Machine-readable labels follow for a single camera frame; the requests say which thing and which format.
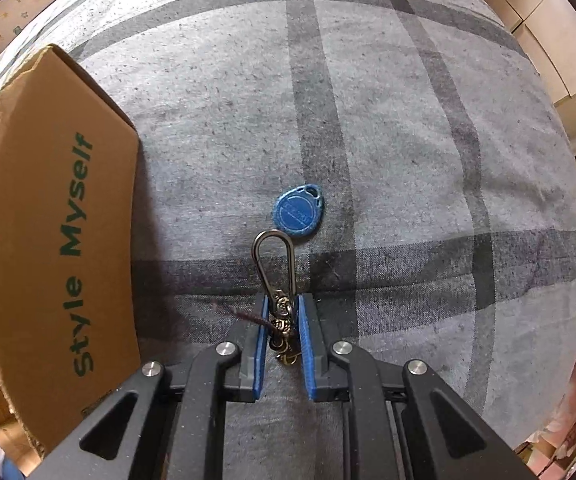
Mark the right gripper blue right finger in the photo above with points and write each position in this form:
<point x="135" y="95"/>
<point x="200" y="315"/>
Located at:
<point x="399" y="421"/>

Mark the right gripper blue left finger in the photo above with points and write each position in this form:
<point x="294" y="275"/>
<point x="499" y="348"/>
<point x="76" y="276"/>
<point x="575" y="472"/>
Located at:
<point x="166" y="422"/>

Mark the brown cardboard box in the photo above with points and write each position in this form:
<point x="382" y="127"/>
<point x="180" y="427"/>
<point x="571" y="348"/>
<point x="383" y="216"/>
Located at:
<point x="68" y="157"/>

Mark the blue oval key fob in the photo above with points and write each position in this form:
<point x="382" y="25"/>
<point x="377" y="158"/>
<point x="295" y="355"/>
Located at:
<point x="298" y="212"/>

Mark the grey plaid bed cover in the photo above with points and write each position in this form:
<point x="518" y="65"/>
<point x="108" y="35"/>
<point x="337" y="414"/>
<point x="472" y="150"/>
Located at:
<point x="449" y="230"/>

